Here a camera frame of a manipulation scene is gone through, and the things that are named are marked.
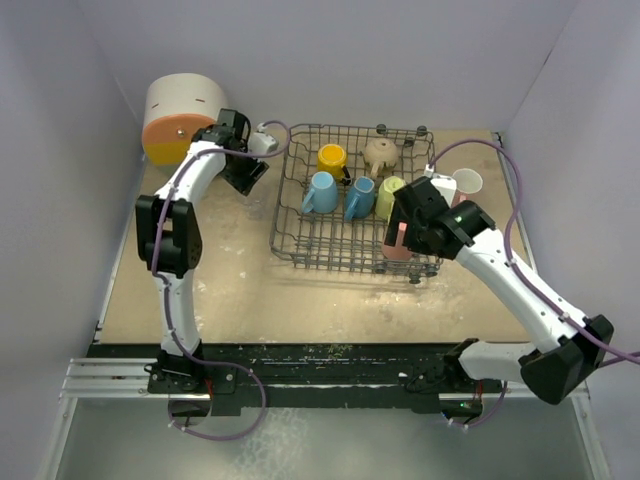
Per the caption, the light green mug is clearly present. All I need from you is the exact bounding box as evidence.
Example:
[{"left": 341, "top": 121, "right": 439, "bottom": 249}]
[{"left": 375, "top": 176, "right": 406, "bottom": 221}]

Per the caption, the grey wire dish rack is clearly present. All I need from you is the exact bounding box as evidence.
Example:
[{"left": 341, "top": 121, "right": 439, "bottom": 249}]
[{"left": 270, "top": 123, "right": 442, "bottom": 284}]

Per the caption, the salmon pink tumbler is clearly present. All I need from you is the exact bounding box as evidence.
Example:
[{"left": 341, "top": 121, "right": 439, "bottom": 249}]
[{"left": 382, "top": 222, "right": 413, "bottom": 261}]

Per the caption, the beige teapot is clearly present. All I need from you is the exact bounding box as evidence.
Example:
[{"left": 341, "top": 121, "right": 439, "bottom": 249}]
[{"left": 364, "top": 138, "right": 399, "bottom": 179}]

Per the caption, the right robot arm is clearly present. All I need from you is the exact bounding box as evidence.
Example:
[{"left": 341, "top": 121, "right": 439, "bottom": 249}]
[{"left": 385, "top": 177, "right": 614, "bottom": 405}]

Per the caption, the yellow mug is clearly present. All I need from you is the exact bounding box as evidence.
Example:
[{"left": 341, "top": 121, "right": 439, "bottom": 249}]
[{"left": 317, "top": 143, "right": 352, "bottom": 186}]

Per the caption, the light blue mug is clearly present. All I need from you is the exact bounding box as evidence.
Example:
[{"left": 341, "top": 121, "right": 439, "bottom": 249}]
[{"left": 301, "top": 171, "right": 339, "bottom": 214}]

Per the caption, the pink faceted mug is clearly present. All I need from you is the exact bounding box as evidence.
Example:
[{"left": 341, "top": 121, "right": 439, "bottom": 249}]
[{"left": 451, "top": 168, "right": 484, "bottom": 206}]

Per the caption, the round drawer cabinet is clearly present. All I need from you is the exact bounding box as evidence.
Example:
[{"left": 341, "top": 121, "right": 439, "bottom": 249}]
[{"left": 141, "top": 73, "right": 229, "bottom": 167}]

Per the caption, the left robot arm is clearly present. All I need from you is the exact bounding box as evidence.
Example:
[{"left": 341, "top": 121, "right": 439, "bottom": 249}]
[{"left": 135, "top": 109, "right": 268, "bottom": 394}]

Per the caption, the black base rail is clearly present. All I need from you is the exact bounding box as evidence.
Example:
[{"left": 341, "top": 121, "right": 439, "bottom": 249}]
[{"left": 87, "top": 342, "right": 531, "bottom": 419}]

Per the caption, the teal blue mug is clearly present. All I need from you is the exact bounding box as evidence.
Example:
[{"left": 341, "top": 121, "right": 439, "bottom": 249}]
[{"left": 344, "top": 176, "right": 375, "bottom": 222}]

